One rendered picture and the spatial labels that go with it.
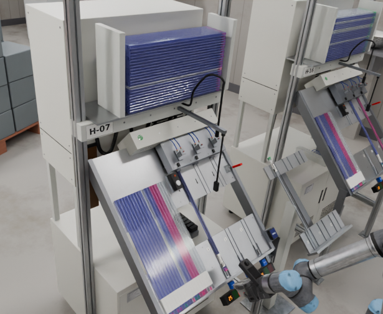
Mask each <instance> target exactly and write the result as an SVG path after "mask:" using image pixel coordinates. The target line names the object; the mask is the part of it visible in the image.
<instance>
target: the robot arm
mask: <svg viewBox="0 0 383 314"><path fill-rule="evenodd" d="M375 257H381V258H383V229H381V230H378V231H375V232H372V233H370V234H369V237H367V238H365V239H363V240H360V241H357V242H355V243H353V244H350V245H347V246H345V247H342V248H340V249H338V250H335V251H332V252H330V253H328V254H325V255H322V256H320V257H317V258H315V259H313V260H310V261H309V260H307V259H298V260H296V261H295V263H294V267H293V270H284V271H281V272H275V273H272V274H266V275H262V274H261V273H260V272H259V271H258V270H257V269H256V268H255V266H254V265H253V264H252V263H251V262H250V261H249V259H245V260H243V261H241V262H240V263H239V267H240V268H241V269H242V270H243V272H244V273H245V274H246V275H247V277H248V278H245V279H243V280H241V281H239V282H236V283H235V284H234V286H233V287H234V289H236V290H237V291H238V293H239V295H240V296H241V297H244V292H247V294H248V297H247V298H248V300H249V302H258V301H259V300H261V299H266V298H271V297H272V296H273V295H275V294H276V293H281V292H282V293H284V294H285V295H286V296H287V297H288V298H289V299H290V300H291V301H292V302H293V303H294V304H295V305H297V306H298V308H300V309H302V310H303V311H304V312H305V313H311V312H313V311H315V310H316V309H317V307H318V304H319V300H318V298H317V297H316V295H314V294H313V280H316V279H318V278H321V277H324V276H326V275H329V274H332V273H335V272H337V271H340V270H342V269H346V268H348V267H351V266H353V265H356V264H359V263H361V262H365V261H367V260H370V259H373V258H375ZM252 300H254V301H252ZM366 314H383V299H379V298H378V299H375V300H373V301H372V302H371V303H370V304H369V305H368V309H367V311H366Z"/></svg>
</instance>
